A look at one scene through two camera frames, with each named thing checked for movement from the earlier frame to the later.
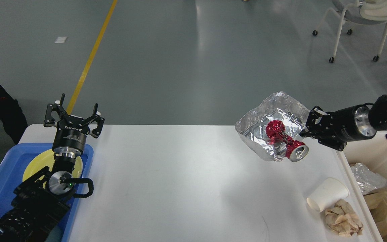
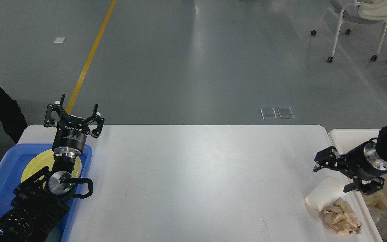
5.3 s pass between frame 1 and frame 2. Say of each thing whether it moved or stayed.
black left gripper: stayed
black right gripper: moved
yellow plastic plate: stayed
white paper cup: stayed
